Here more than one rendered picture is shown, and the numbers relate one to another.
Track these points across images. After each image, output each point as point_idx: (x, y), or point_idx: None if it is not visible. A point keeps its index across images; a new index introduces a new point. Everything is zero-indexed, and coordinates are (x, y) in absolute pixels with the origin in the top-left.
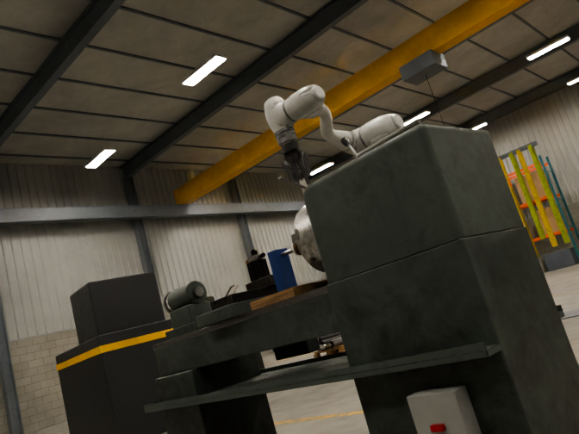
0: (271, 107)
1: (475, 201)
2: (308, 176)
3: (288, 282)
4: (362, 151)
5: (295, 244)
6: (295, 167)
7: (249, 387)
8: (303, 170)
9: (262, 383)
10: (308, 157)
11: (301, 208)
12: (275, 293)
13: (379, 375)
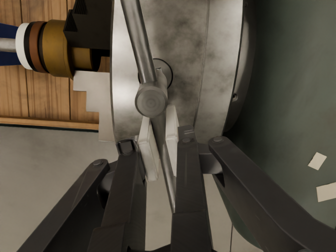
0: None
1: None
2: (206, 145)
3: (11, 53)
4: None
5: (45, 72)
6: (138, 236)
7: (50, 129)
8: (205, 194)
9: (74, 131)
10: (321, 222)
11: (132, 133)
12: (61, 127)
13: None
